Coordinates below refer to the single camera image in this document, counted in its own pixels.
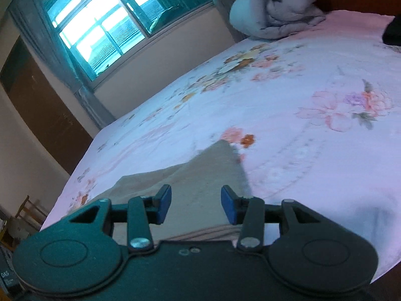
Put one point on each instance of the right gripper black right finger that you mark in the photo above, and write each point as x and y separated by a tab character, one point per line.
249	214

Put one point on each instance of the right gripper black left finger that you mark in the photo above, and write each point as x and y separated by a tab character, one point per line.
143	211

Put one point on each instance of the grey-green knit pants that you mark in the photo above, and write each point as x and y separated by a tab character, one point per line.
196	213

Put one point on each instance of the wooden chair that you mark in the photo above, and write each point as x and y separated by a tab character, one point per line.
31	214

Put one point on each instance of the pink floral bed sheet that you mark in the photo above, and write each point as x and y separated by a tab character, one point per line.
315	118

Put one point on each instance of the brown wooden door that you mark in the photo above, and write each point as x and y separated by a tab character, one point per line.
42	110

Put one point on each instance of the rolled grey-blue quilt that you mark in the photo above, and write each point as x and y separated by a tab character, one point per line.
274	19

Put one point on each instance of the black cloth on bed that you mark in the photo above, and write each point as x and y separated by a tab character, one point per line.
392	33

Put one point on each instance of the window with white frame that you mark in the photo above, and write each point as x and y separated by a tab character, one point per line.
99	32

